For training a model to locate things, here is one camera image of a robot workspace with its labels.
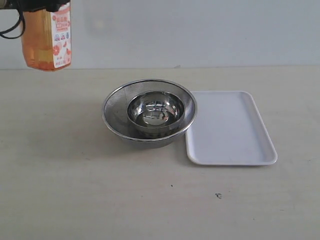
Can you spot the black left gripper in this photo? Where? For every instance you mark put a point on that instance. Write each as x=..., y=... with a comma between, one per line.
x=33, y=5

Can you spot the orange dish soap pump bottle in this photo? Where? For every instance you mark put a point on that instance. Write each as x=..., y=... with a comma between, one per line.
x=46, y=42

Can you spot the small stainless steel bowl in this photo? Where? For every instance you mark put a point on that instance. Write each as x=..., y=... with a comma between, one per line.
x=155, y=112

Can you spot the large steel strainer basin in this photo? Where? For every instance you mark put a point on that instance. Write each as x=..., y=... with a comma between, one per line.
x=114, y=113

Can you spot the white plastic tray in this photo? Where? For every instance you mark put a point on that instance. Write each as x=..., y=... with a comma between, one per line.
x=228, y=131

